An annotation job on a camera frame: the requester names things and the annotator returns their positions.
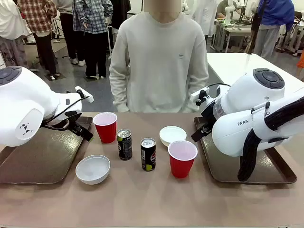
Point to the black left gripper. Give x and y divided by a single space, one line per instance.
72 120

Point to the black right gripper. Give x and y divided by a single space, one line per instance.
207 120

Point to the red plastic cup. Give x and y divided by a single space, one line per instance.
105 131
181 164

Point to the white plastic bowl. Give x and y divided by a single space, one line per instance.
172 135
92 169

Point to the black soda can red logo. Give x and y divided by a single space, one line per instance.
148 155

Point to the person's left forearm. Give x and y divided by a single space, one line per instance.
198 83

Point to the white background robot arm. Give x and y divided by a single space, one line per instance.
230 9

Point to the person's right forearm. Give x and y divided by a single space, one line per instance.
117 92

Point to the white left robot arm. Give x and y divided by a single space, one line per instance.
21 99

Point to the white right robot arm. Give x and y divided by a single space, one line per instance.
237 133

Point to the brown plastic tray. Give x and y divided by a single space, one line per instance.
268 166
47 152

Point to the white table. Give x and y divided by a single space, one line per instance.
228 66

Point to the person in grey sweatshirt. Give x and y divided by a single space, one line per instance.
159 66

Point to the person in grey top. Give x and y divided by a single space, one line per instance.
69 31

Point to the black tripod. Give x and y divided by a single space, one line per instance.
57 31

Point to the grey framed workbench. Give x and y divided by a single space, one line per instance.
234 32

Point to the person in blue plaid shirt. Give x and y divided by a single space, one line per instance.
93 21

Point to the person in white coat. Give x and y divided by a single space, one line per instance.
205 16

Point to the person in red plaid shirt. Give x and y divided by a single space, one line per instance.
39 21

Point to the orange garment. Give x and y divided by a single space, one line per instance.
301 67

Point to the person in black top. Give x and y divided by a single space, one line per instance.
121 13

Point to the person in blue jacket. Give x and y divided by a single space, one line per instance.
273 21

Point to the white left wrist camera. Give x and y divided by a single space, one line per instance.
84 94

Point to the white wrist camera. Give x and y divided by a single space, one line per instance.
84 94
198 94

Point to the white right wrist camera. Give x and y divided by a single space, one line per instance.
198 94

